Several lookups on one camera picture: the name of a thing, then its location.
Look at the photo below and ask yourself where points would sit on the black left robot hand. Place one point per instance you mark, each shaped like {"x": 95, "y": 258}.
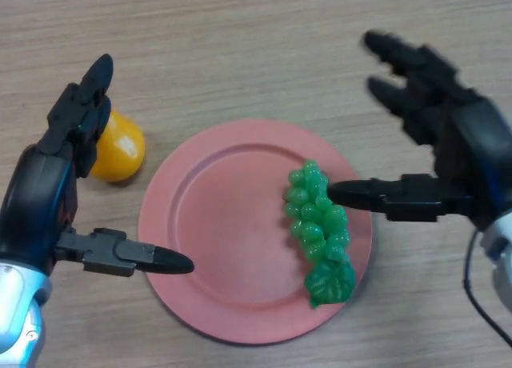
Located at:
{"x": 32, "y": 200}

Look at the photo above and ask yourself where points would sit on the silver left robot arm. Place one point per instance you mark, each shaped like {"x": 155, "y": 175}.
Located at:
{"x": 16, "y": 312}

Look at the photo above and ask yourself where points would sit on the yellow pear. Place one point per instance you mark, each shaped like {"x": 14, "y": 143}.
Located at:
{"x": 120, "y": 148}

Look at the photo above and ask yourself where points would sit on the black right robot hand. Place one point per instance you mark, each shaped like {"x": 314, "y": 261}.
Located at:
{"x": 472, "y": 144}

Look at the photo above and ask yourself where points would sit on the pink round plate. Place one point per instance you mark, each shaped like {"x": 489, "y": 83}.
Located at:
{"x": 236, "y": 232}

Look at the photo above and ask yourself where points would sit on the green grape bunch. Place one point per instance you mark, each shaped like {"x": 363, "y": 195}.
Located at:
{"x": 320, "y": 224}

